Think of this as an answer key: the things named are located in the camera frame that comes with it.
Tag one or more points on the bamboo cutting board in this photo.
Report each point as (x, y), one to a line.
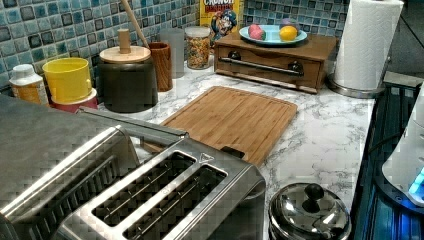
(226, 117)

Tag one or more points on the silver two-slot toaster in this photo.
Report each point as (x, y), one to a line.
(190, 191)

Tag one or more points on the glass jar of cereal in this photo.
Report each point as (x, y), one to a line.
(198, 47)

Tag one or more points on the brown wooden utensil cup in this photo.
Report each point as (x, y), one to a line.
(161, 54)

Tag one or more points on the frosted grey tumbler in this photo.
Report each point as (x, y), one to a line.
(175, 38)

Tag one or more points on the black canister with wooden lid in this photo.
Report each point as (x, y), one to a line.
(127, 75)

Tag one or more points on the pink round fruit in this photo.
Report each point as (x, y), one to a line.
(256, 32)

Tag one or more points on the wooden drawer box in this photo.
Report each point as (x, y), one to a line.
(301, 66)

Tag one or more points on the cereal box yellow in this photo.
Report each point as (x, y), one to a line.
(221, 16)

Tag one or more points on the light blue plate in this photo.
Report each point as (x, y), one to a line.
(272, 37)

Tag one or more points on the yellow lemon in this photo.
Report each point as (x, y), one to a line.
(288, 33)

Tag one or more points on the purple round fruit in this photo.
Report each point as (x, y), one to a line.
(288, 22)

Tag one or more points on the red bowl white rim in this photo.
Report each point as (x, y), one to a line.
(90, 101)

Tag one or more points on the silver paper towel holder base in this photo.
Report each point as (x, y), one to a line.
(354, 93)

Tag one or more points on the stainless steel pot with lid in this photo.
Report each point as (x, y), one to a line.
(307, 211)

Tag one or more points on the yellow plastic cup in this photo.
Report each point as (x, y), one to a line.
(68, 79)

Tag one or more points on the white paper towel roll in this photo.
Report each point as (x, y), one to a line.
(367, 36)

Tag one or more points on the orange bottle white cap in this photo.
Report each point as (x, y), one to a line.
(27, 85)

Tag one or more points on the wooden spoon handle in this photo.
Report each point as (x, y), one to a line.
(134, 22)

